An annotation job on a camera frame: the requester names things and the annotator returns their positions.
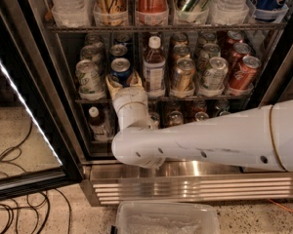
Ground green can bottom shelf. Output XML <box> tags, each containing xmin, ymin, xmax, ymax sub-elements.
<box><xmin>218</xmin><ymin>111</ymin><xmax>230</xmax><ymax>116</ymax></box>

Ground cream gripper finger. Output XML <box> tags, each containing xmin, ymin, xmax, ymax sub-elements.
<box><xmin>129</xmin><ymin>70</ymin><xmax>144</xmax><ymax>89</ymax></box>
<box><xmin>105</xmin><ymin>75</ymin><xmax>123</xmax><ymax>98</ymax></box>

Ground gold can back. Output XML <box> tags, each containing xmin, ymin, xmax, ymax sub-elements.
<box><xmin>170</xmin><ymin>32</ymin><xmax>188</xmax><ymax>47</ymax></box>

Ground green white can back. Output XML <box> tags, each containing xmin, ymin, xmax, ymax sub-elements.
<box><xmin>84</xmin><ymin>33</ymin><xmax>105</xmax><ymax>47</ymax></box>

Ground red can back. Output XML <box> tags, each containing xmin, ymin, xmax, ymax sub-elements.
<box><xmin>221</xmin><ymin>30</ymin><xmax>244</xmax><ymax>56</ymax></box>

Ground red can front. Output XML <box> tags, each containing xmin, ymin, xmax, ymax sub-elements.
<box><xmin>229</xmin><ymin>56</ymin><xmax>261</xmax><ymax>90</ymax></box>

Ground iced tea bottle middle shelf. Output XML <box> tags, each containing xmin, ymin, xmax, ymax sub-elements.
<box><xmin>143</xmin><ymin>36</ymin><xmax>166</xmax><ymax>92</ymax></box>

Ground silver green can front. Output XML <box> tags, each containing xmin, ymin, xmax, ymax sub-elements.
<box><xmin>201</xmin><ymin>57</ymin><xmax>228</xmax><ymax>91</ymax></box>

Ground blue pepsi can front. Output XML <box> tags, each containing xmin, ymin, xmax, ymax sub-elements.
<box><xmin>110</xmin><ymin>58</ymin><xmax>132</xmax><ymax>87</ymax></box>

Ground green white can front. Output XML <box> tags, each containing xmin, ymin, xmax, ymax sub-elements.
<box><xmin>75</xmin><ymin>59</ymin><xmax>104</xmax><ymax>94</ymax></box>

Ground clear water bottle top left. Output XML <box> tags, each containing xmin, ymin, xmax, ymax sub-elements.
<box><xmin>52</xmin><ymin>0</ymin><xmax>92</xmax><ymax>28</ymax></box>

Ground iced tea bottle shelf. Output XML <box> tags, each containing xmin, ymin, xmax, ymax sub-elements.
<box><xmin>88</xmin><ymin>106</ymin><xmax>113</xmax><ymax>141</ymax></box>
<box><xmin>143</xmin><ymin>36</ymin><xmax>166</xmax><ymax>92</ymax></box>

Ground silver green can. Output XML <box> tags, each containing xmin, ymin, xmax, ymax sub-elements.
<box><xmin>196</xmin><ymin>43</ymin><xmax>221</xmax><ymax>69</ymax></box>
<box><xmin>201</xmin><ymin>57</ymin><xmax>228</xmax><ymax>91</ymax></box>
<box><xmin>196</xmin><ymin>32</ymin><xmax>217</xmax><ymax>49</ymax></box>

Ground gold can front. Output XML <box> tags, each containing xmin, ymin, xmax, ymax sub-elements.
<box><xmin>171</xmin><ymin>58</ymin><xmax>195</xmax><ymax>92</ymax></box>

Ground clear plastic bin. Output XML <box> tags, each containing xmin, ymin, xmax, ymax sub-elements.
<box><xmin>115</xmin><ymin>201</ymin><xmax>221</xmax><ymax>234</ymax></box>

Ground silver green can back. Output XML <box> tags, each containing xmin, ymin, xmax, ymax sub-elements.
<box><xmin>196</xmin><ymin>32</ymin><xmax>217</xmax><ymax>49</ymax></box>

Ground stainless steel fridge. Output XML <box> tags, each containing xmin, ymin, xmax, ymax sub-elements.
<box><xmin>28</xmin><ymin>0</ymin><xmax>293</xmax><ymax>206</ymax></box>

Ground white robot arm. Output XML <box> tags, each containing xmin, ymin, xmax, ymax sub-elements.
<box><xmin>105</xmin><ymin>73</ymin><xmax>293</xmax><ymax>172</ymax></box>

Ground clear water bottle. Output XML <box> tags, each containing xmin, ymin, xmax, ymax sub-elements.
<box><xmin>209</xmin><ymin>0</ymin><xmax>249</xmax><ymax>25</ymax></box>
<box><xmin>52</xmin><ymin>0</ymin><xmax>92</xmax><ymax>28</ymax></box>

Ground black floor cable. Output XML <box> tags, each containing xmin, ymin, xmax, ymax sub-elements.
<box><xmin>0</xmin><ymin>119</ymin><xmax>72</xmax><ymax>234</ymax></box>

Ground gold can bottom shelf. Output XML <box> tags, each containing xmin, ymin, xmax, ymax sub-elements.
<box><xmin>166</xmin><ymin>110</ymin><xmax>184</xmax><ymax>127</ymax></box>

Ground iced tea bottle bottom shelf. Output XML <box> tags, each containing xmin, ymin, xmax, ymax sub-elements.
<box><xmin>88</xmin><ymin>106</ymin><xmax>113</xmax><ymax>141</ymax></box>

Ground green white can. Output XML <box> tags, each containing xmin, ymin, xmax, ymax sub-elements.
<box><xmin>75</xmin><ymin>59</ymin><xmax>104</xmax><ymax>94</ymax></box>
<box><xmin>84</xmin><ymin>33</ymin><xmax>105</xmax><ymax>47</ymax></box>
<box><xmin>80</xmin><ymin>45</ymin><xmax>104</xmax><ymax>65</ymax></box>

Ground silver can bottom shelf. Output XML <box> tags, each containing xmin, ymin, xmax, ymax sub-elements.
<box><xmin>149</xmin><ymin>112</ymin><xmax>160</xmax><ymax>129</ymax></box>

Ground red can bottom shelf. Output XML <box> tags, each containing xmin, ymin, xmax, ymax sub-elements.
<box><xmin>194</xmin><ymin>112</ymin><xmax>209</xmax><ymax>122</ymax></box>

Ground blue pepsi can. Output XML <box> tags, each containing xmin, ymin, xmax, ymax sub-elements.
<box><xmin>110</xmin><ymin>58</ymin><xmax>132</xmax><ymax>87</ymax></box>
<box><xmin>113</xmin><ymin>33</ymin><xmax>133</xmax><ymax>47</ymax></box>
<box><xmin>108</xmin><ymin>44</ymin><xmax>128</xmax><ymax>61</ymax></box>

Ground orange floor cable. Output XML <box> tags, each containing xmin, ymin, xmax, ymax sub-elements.
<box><xmin>267</xmin><ymin>198</ymin><xmax>293</xmax><ymax>216</ymax></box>

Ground gold tall can top shelf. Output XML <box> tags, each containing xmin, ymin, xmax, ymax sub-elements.
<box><xmin>95</xmin><ymin>0</ymin><xmax>127</xmax><ymax>26</ymax></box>

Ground blue pepsi can back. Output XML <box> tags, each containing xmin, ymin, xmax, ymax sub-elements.
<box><xmin>113</xmin><ymin>33</ymin><xmax>133</xmax><ymax>47</ymax></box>

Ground open glass fridge door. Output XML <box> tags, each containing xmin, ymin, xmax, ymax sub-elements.
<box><xmin>0</xmin><ymin>0</ymin><xmax>83</xmax><ymax>201</ymax></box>

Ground clear water bottle top right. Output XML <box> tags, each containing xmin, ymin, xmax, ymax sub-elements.
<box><xmin>209</xmin><ymin>0</ymin><xmax>249</xmax><ymax>25</ymax></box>

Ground blue pepsi bottle top shelf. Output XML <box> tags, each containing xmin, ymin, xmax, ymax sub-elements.
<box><xmin>248</xmin><ymin>0</ymin><xmax>288</xmax><ymax>22</ymax></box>

